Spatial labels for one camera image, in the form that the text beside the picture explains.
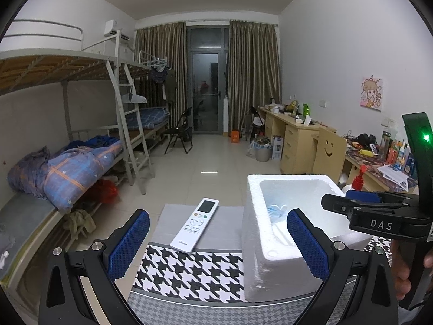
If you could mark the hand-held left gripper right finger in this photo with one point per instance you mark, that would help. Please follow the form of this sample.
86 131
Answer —
307 243

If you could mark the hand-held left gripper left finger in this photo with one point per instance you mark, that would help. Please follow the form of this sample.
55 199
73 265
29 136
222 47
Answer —
130 243

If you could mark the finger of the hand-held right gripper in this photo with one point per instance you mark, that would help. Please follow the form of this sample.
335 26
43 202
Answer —
338 203
362 194

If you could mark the blue face mask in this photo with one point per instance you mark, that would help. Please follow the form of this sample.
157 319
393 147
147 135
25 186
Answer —
275 213

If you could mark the white foam box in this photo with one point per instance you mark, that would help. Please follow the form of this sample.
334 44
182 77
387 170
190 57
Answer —
267 264

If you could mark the person's right hand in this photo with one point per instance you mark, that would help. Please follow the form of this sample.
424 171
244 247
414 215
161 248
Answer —
401 264

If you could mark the wooden desk with patterned cover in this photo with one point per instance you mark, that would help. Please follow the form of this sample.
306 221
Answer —
375 177

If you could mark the row of toiletry bottles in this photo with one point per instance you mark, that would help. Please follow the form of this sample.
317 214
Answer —
397 152

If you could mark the printed paper sheets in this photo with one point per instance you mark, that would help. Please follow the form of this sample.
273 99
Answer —
392 174

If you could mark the yellow tube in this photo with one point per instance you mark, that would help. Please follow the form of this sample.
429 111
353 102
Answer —
367 152

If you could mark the wooden chair with smiley face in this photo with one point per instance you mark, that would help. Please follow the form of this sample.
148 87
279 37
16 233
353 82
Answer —
330 155

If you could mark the olive cloth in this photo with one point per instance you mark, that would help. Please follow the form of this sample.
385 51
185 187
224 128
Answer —
79 221

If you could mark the black headphones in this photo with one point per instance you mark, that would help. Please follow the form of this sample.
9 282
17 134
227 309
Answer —
367 139

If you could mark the red bag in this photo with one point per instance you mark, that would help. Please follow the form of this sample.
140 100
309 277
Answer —
106 193

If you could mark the white remote control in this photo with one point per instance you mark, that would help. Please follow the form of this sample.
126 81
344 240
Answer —
194 225

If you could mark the houndstooth table mat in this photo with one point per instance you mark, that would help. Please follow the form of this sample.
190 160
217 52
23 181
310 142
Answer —
189 277

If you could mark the light wooden desk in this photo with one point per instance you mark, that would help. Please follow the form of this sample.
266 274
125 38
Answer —
294 145

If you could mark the blue and white box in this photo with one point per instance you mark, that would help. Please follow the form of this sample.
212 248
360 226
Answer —
277 147

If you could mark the grey bucket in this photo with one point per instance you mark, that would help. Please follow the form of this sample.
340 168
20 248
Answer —
260 152

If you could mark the blue plaid quilt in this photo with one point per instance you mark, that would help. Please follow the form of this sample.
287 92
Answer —
67 172

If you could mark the green translucent desk item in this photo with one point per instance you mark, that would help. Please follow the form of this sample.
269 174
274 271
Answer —
306 110

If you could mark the pile of desk clutter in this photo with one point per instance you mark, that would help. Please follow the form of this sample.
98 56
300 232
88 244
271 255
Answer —
286 108

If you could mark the grey mattress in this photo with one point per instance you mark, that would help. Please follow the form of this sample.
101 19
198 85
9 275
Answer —
23 223

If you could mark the black folding chair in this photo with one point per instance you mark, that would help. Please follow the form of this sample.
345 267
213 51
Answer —
257 120
181 132

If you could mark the orange container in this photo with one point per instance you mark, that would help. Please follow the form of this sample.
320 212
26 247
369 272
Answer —
235 136

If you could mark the blue plaid mattress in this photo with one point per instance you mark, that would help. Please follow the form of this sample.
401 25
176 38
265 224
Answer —
152 116

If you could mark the grey hanging cloth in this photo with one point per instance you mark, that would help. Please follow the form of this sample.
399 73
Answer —
137 99

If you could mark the olive hanging jacket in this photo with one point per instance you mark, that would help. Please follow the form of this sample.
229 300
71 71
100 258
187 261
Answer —
169 89

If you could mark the brown curtain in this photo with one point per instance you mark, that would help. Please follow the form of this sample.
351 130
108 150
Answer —
253 67
162 61

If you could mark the dark blue hanging garment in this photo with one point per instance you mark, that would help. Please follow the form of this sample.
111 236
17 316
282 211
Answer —
159 75

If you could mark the white metal bunk bed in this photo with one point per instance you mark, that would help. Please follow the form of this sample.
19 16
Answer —
135 69
67 62

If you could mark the glass balcony door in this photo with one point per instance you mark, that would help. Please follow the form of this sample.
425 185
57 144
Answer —
206 74

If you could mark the white air conditioner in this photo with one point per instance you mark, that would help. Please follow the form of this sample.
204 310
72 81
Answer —
113 28

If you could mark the cartoon wall poster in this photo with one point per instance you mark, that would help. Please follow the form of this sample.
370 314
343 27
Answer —
372 93

